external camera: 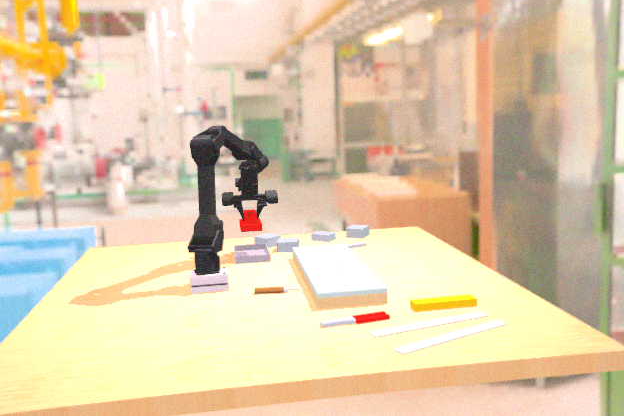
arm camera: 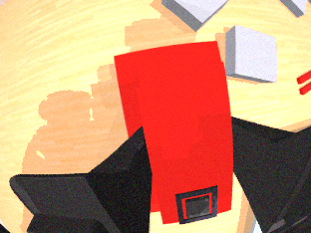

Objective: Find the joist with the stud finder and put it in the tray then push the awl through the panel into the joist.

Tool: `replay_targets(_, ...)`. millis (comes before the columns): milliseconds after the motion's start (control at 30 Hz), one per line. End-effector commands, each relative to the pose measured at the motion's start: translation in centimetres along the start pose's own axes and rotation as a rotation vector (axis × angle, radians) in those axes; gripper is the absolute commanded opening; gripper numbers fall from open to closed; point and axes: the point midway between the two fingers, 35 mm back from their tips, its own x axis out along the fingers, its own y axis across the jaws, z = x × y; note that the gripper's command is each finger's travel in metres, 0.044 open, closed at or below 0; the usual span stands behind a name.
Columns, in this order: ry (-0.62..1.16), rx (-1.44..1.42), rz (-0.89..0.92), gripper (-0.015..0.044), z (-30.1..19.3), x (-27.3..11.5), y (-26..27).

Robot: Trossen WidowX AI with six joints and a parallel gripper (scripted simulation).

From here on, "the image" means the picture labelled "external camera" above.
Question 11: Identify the yellow rectangular bar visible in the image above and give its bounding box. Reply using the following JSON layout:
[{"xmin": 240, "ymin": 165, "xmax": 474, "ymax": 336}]
[{"xmin": 410, "ymin": 295, "xmax": 477, "ymax": 312}]

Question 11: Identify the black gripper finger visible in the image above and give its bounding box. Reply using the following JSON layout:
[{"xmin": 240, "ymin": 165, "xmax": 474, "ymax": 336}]
[
  {"xmin": 233, "ymin": 202, "xmax": 245, "ymax": 221},
  {"xmin": 256, "ymin": 200, "xmax": 267, "ymax": 220}
]

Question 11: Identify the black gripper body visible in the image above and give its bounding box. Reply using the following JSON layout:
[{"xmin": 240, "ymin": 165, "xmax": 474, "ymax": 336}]
[{"xmin": 222, "ymin": 179, "xmax": 278, "ymax": 206}]

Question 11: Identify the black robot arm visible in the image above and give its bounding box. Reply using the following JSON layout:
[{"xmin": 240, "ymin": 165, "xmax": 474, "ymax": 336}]
[{"xmin": 188, "ymin": 125, "xmax": 269, "ymax": 276}]

